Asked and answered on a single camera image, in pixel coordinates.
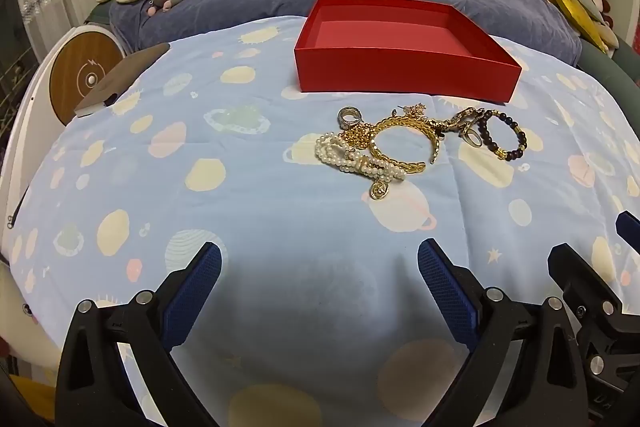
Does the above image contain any silver gold triple hoop earring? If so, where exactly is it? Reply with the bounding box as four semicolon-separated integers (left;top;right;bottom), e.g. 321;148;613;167
337;107;368;130

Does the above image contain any red cardboard box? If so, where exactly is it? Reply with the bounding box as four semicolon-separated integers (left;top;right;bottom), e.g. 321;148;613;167
293;0;523;105

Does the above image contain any gold chain bracelet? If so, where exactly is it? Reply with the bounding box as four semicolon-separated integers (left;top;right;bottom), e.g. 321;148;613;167
372;114;443;175

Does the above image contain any gold coin pendant necklace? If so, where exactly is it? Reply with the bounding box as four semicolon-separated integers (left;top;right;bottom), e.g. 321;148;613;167
340;122;392;202

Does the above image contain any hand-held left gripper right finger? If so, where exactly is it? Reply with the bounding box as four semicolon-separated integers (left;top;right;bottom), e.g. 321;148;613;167
417;238;591;427

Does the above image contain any grey flat case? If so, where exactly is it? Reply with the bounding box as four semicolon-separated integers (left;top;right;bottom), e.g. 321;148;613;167
74;43;172;116

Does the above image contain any planet print blue bedsheet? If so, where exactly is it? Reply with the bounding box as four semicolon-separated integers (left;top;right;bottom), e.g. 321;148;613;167
0;14;640;427

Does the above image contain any white stand with wooden disc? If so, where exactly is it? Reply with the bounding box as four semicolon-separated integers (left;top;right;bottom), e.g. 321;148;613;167
0;24;126;258

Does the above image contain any pearl bracelet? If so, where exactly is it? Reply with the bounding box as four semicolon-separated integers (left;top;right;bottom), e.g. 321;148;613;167
315;133;406;182

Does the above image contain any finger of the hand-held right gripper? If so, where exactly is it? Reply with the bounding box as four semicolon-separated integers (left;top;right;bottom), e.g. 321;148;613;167
547;244;640;425
615;211;640;254

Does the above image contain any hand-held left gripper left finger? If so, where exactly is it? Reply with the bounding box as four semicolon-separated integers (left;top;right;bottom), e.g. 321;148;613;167
55;242;223;427

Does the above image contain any green padded bed frame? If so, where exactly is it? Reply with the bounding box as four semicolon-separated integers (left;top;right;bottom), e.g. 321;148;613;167
520;0;640;112

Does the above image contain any gold wristwatch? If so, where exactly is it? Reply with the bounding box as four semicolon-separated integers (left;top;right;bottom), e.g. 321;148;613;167
440;107;487;138

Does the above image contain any glass display cabinet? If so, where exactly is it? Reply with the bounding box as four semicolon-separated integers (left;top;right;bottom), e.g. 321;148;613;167
0;47;41;132

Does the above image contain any yellow cushion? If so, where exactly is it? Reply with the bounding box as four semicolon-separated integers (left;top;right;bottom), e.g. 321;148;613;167
536;0;621;55

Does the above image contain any dark bead bracelet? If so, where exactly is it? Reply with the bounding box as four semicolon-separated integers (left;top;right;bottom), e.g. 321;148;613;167
477;109;528;162

